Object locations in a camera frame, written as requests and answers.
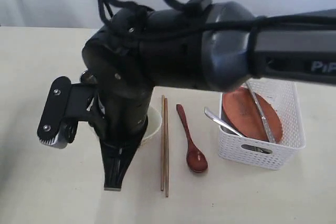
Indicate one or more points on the dark wooden chopstick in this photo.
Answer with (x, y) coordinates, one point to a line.
(166, 138)

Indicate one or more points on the light wooden chopstick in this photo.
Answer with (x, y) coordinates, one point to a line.
(163, 144)

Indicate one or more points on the lower blue-grey utensil handle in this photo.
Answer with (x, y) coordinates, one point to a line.
(220, 122)

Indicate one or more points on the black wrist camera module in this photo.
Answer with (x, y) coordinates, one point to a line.
(66, 105)

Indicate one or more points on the white plastic perforated basket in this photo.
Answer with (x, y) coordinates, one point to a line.
(283, 97)

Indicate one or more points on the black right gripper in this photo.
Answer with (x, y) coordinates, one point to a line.
(124, 112)

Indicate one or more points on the dark brown wooden plate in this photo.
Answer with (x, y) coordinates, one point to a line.
(241, 112)

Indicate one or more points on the pale green ceramic bowl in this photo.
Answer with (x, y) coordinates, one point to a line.
(154, 125)

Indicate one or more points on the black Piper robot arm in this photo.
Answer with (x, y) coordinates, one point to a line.
(217, 49)

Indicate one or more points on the grey metal utensil handle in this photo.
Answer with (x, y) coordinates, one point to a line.
(269, 134)

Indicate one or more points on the dark brown wooden spoon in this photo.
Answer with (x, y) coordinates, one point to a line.
(195, 159)

